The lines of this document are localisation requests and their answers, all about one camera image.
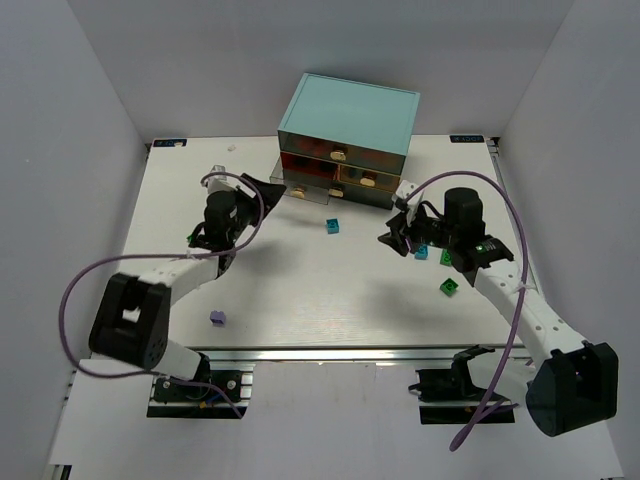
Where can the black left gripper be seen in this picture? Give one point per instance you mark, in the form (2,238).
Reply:
(251,201)

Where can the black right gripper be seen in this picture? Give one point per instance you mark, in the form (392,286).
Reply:
(406,233)

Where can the small clear drawer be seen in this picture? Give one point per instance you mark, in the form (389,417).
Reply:
(368,178)
(299,185)

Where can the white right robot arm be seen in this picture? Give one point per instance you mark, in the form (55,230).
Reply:
(571,382)

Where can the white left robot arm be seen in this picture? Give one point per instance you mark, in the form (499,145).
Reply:
(132,322)

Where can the long teal lego brick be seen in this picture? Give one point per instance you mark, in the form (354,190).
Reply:
(422,252)

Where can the dark bottom drawer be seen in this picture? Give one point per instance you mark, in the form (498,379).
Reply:
(361,194)

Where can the long green lego brick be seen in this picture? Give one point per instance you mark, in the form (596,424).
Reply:
(445,258)

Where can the small teal lego cube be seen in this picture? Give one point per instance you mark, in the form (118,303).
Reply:
(332,226)

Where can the green lego cube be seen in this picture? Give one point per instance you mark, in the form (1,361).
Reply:
(449,287)

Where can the teal drawer cabinet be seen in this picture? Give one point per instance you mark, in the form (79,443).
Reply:
(350,112)

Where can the right blue corner label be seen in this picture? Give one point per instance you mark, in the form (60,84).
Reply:
(466,138)

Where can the blue corner label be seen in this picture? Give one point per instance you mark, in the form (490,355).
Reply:
(466,138)
(169,143)

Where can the left blue corner label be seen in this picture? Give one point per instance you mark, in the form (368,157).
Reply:
(169,143)

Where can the lilac lego brick front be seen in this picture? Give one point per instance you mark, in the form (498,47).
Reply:
(218,318)

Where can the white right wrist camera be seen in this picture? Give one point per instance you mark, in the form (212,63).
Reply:
(407,199)

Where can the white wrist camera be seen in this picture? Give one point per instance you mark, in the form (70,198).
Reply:
(216,181)
(407,199)

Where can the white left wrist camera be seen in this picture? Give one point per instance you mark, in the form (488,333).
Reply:
(216,181)

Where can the aluminium table front rail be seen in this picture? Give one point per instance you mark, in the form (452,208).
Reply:
(300,354)

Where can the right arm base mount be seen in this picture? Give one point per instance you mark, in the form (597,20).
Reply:
(448,395)

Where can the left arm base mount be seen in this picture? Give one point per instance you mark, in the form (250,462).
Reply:
(220,391)

